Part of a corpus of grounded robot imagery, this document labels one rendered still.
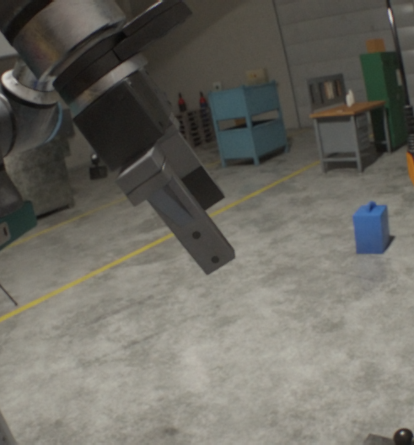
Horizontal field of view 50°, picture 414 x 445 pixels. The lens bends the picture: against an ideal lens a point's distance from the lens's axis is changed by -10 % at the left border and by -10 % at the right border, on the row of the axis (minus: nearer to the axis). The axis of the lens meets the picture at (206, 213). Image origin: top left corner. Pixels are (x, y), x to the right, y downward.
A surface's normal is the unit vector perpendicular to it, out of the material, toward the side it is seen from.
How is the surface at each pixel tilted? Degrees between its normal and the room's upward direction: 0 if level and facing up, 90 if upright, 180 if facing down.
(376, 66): 90
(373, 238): 90
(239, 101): 90
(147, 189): 97
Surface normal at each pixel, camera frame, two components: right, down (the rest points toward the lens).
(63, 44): 0.02, 0.37
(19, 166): 0.68, 0.05
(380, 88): -0.65, 0.32
